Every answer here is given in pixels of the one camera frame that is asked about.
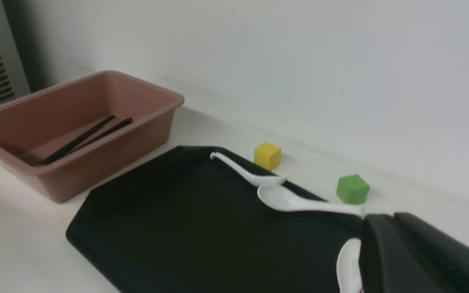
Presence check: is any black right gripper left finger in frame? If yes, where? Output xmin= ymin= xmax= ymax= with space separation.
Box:
xmin=359 ymin=214 xmax=445 ymax=293

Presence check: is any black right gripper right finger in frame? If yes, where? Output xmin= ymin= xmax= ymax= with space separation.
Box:
xmin=393 ymin=212 xmax=469 ymax=293

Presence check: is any white ceramic spoon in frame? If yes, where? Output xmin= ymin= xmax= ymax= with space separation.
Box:
xmin=257 ymin=185 xmax=365 ymax=218
xmin=336 ymin=238 xmax=363 ymax=293
xmin=210 ymin=152 xmax=287 ymax=187

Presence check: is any green cube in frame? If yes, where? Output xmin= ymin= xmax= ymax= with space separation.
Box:
xmin=336 ymin=174 xmax=370 ymax=205

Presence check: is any yellow cube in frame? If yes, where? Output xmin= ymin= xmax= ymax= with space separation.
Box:
xmin=254 ymin=142 xmax=282 ymax=171

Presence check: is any black plastic tray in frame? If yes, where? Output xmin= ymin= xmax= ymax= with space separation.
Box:
xmin=66 ymin=146 xmax=363 ymax=293

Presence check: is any black gold-tipped chopstick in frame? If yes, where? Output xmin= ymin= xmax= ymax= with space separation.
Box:
xmin=34 ymin=115 xmax=116 ymax=167
xmin=56 ymin=118 xmax=133 ymax=161

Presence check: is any pink plastic bin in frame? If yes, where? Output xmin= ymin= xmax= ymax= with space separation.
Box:
xmin=0 ymin=71 xmax=184 ymax=203

